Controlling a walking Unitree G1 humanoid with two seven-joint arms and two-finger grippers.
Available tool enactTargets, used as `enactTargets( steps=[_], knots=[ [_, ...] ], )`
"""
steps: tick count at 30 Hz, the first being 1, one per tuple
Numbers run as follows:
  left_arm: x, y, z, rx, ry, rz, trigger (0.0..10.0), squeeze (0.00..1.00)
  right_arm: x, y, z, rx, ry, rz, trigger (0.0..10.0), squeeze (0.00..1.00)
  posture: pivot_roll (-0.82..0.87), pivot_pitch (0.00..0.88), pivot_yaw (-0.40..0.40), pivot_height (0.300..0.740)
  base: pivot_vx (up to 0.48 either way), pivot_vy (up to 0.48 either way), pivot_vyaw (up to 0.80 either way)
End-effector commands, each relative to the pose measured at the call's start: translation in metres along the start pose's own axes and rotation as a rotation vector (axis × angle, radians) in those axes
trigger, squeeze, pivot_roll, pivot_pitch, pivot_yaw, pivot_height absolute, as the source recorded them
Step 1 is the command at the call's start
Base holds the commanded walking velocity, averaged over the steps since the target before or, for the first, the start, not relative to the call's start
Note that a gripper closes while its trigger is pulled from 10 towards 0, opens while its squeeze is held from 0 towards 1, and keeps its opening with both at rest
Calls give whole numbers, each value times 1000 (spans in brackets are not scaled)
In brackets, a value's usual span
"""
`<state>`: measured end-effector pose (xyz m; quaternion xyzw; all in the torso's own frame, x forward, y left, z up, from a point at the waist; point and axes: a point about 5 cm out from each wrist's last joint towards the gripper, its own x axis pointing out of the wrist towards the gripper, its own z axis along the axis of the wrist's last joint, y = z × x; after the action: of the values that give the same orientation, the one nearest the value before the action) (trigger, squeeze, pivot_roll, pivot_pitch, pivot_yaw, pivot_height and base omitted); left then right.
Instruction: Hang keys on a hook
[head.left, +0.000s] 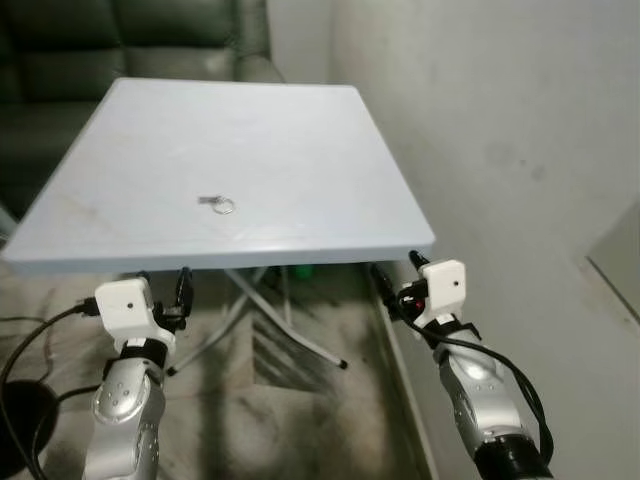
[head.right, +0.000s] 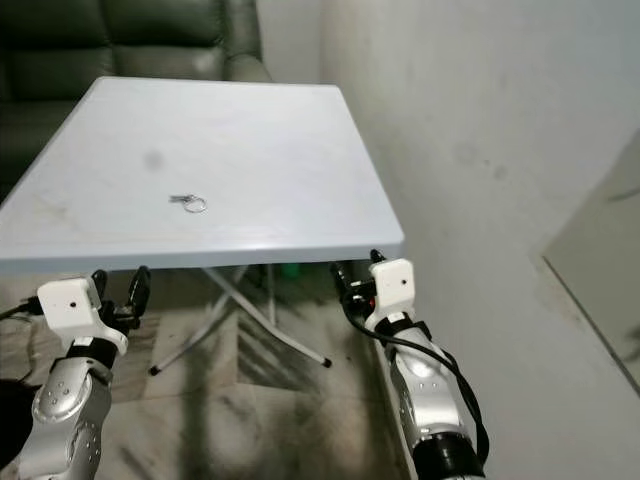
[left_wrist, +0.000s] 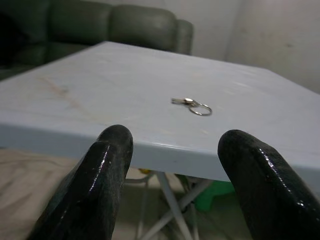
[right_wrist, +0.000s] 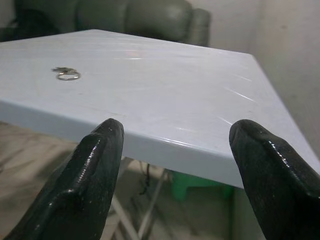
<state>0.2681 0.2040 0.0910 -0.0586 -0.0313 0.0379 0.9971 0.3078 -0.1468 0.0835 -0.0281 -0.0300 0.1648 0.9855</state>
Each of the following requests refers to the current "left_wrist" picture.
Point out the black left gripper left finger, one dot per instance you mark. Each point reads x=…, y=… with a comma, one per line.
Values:
x=100, y=175

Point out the dark green leather sofa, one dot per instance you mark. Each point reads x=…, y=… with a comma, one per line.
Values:
x=75, y=22

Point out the small yellow object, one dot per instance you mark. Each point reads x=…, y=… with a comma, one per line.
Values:
x=144, y=171

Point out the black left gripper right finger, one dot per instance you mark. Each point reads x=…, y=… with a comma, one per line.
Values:
x=270, y=190

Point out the green plastic stool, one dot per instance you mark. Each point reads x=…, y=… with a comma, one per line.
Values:
x=207, y=197

